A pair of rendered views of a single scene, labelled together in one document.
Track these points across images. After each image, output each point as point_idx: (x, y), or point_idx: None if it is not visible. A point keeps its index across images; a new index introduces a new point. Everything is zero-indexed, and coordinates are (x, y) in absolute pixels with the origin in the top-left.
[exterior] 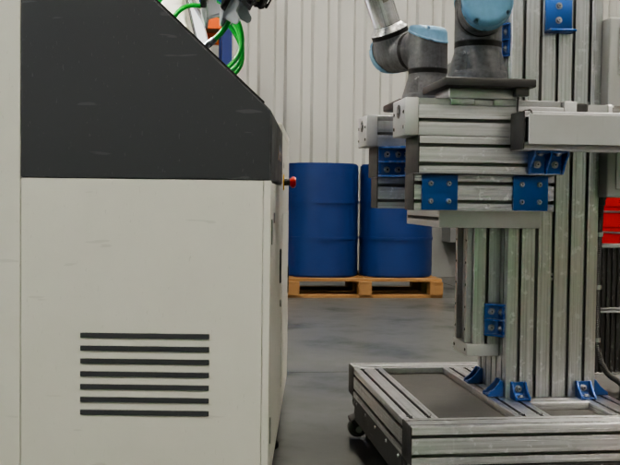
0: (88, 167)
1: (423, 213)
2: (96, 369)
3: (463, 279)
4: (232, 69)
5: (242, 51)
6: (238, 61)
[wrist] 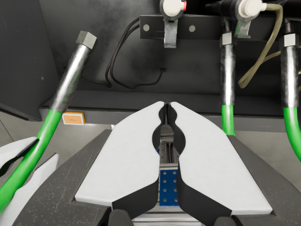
0: None
1: (167, 168)
2: None
3: (174, 159)
4: (284, 118)
5: None
6: (290, 139)
